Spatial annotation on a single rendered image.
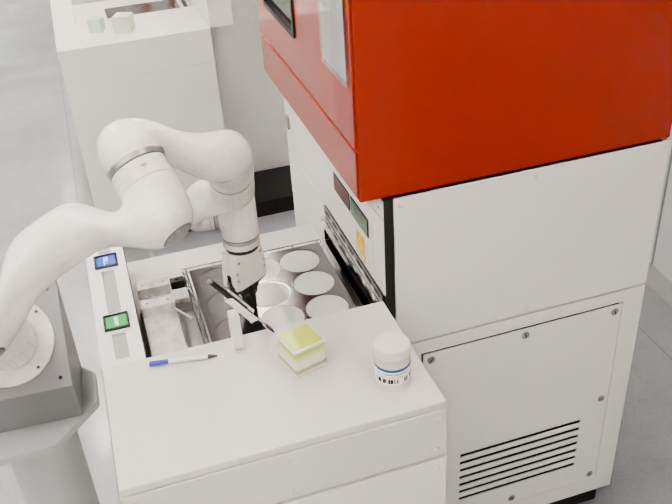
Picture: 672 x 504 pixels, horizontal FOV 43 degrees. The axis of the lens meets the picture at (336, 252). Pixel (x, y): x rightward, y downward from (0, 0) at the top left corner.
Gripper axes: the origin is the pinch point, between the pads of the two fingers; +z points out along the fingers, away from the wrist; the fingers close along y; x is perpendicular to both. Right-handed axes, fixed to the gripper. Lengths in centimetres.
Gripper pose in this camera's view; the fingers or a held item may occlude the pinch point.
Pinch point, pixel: (249, 299)
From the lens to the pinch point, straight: 201.0
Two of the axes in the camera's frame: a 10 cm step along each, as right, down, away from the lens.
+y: -6.5, 4.4, -6.2
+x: 7.6, 3.2, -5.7
